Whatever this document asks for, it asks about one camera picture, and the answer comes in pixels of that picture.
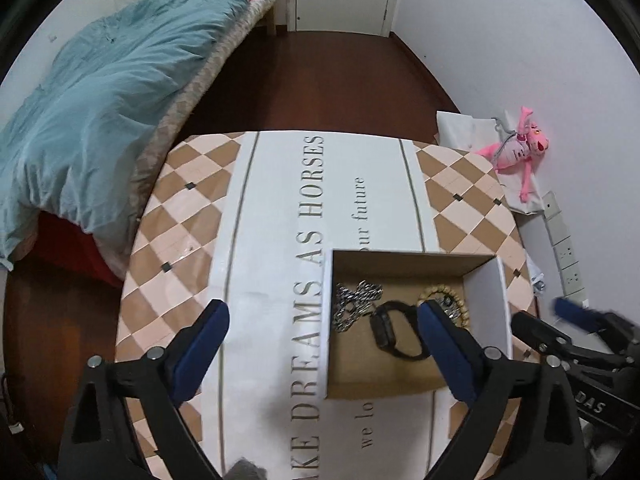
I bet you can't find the black smart band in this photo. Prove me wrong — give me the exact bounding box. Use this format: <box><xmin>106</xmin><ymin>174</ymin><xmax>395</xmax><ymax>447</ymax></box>
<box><xmin>370</xmin><ymin>300</ymin><xmax>433</xmax><ymax>362</ymax></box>

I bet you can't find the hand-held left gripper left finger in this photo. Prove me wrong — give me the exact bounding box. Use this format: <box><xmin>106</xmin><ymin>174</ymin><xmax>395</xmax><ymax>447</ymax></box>
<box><xmin>59</xmin><ymin>299</ymin><xmax>231</xmax><ymax>480</ymax></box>

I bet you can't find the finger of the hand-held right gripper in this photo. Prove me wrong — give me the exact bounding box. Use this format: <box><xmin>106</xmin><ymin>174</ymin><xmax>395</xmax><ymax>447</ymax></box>
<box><xmin>552</xmin><ymin>296</ymin><xmax>640</xmax><ymax>356</ymax></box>
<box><xmin>510</xmin><ymin>310</ymin><xmax>576</xmax><ymax>361</ymax></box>

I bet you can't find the cardboard box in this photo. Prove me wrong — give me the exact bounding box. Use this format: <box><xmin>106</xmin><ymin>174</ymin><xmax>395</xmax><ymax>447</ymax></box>
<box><xmin>322</xmin><ymin>247</ymin><xmax>513</xmax><ymax>401</ymax></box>

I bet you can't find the checkered printed tablecloth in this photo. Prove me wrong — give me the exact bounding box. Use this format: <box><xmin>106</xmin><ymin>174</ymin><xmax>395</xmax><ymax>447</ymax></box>
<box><xmin>114</xmin><ymin>130</ymin><xmax>538</xmax><ymax>480</ymax></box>

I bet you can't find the pink plush toy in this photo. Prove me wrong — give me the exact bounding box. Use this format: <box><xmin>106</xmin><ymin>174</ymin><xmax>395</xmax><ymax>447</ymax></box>
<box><xmin>474</xmin><ymin>106</ymin><xmax>551</xmax><ymax>204</ymax></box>

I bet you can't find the light blue duvet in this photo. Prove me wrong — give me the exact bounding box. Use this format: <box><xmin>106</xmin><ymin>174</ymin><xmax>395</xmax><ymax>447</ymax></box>
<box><xmin>0</xmin><ymin>0</ymin><xmax>251</xmax><ymax>273</ymax></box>

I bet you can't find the white tote bag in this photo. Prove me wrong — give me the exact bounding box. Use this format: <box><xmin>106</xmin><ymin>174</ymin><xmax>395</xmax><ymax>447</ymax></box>
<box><xmin>436</xmin><ymin>110</ymin><xmax>546</xmax><ymax>216</ymax></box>

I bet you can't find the bed with checkered sheet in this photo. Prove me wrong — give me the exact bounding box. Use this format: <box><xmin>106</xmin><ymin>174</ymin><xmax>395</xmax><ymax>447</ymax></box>
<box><xmin>0</xmin><ymin>0</ymin><xmax>281</xmax><ymax>286</ymax></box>

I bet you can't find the white power strip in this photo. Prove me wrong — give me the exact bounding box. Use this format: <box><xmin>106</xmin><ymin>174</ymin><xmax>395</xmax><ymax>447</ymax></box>
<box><xmin>542</xmin><ymin>191</ymin><xmax>588</xmax><ymax>306</ymax></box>

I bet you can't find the chunky silver chain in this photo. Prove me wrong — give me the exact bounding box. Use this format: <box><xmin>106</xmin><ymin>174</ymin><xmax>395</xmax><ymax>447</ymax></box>
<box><xmin>332</xmin><ymin>282</ymin><xmax>385</xmax><ymax>333</ymax></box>

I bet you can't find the wooden bead bracelet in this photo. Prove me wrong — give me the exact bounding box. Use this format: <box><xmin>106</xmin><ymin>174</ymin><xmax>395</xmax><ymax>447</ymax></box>
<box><xmin>416</xmin><ymin>285</ymin><xmax>472</xmax><ymax>331</ymax></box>

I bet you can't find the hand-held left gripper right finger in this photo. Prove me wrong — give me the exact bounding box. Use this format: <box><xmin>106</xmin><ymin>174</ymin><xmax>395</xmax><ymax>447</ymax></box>
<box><xmin>416</xmin><ymin>300</ymin><xmax>588</xmax><ymax>480</ymax></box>

